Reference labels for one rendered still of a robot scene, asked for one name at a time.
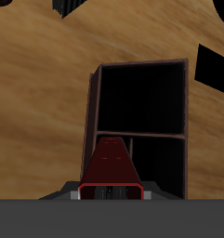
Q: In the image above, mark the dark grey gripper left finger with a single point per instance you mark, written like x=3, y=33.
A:
x=64, y=192

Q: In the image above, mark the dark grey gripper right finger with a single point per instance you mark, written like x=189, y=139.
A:
x=149, y=194

